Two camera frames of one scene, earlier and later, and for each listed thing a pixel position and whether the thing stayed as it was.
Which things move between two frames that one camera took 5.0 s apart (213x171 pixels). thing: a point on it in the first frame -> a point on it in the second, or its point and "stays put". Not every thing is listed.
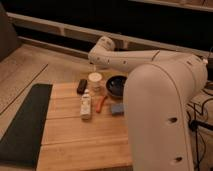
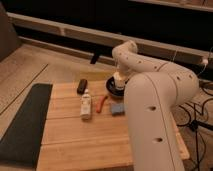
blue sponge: x=118 y=110 stays put
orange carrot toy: x=100 y=103 stays put
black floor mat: x=21 y=142 stays put
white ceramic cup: x=95 y=82 -> x=119 y=81
